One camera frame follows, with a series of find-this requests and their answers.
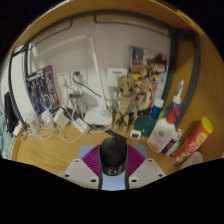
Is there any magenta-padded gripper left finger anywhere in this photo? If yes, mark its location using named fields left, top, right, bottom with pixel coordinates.
left=62, top=143, right=103, bottom=190

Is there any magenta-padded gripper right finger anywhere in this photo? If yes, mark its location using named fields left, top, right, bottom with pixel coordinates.
left=125, top=144, right=167, bottom=190

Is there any black computer mouse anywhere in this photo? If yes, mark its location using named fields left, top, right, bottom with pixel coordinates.
left=99, top=135, right=128, bottom=177

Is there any light blue mouse pad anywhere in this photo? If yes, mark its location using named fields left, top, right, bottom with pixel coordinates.
left=78, top=143, right=148, bottom=192

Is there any small blue white tube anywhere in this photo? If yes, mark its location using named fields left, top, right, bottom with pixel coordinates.
left=163, top=129, right=184, bottom=157

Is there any small white digital clock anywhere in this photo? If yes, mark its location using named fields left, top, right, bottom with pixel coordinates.
left=129, top=129, right=143, bottom=140

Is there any white pump lotion bottle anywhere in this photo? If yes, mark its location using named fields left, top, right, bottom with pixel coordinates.
left=146, top=106, right=181, bottom=154

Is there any dark green round tin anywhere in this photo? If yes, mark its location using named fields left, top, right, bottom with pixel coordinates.
left=133, top=114, right=157, bottom=137

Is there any white mug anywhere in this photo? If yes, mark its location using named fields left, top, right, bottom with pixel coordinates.
left=179, top=151, right=204, bottom=170

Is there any white power strip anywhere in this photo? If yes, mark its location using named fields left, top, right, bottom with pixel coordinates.
left=71, top=118, right=91, bottom=134

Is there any black ruler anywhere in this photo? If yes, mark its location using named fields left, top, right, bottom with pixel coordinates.
left=104, top=128, right=128, bottom=140

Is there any red chip can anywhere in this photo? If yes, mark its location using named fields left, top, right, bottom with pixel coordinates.
left=173, top=116, right=214, bottom=164

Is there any black power adapter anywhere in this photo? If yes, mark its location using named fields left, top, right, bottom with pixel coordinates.
left=66, top=106, right=81, bottom=121

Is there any white desk lamp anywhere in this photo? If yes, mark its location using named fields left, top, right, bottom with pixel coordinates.
left=31, top=34, right=117, bottom=126

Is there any clear plastic cup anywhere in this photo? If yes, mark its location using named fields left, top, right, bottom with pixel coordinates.
left=25, top=110, right=42, bottom=132

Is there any brown tree creature figure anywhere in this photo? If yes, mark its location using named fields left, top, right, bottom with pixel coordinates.
left=111, top=74, right=141, bottom=133

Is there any teal cloth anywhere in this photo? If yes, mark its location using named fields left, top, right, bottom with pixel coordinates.
left=0, top=114, right=11, bottom=159

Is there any black bag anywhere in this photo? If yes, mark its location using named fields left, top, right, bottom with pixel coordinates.
left=3, top=92, right=19, bottom=134

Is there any robot model kit box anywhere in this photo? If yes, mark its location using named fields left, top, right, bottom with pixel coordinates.
left=25, top=65, right=60, bottom=114

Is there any colourful printed box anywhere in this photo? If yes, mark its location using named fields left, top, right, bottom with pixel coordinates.
left=129, top=46, right=168, bottom=111

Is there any black power cable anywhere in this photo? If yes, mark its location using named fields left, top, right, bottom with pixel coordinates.
left=72, top=71, right=103, bottom=99

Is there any white wall socket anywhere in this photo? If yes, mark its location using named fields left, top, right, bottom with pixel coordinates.
left=69, top=68, right=88, bottom=84
left=56, top=71, right=71, bottom=88

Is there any white wall device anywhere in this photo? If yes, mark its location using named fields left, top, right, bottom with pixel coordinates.
left=106, top=67, right=129, bottom=89

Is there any grey metal frame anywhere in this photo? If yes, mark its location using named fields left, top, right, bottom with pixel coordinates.
left=7, top=9, right=202, bottom=131

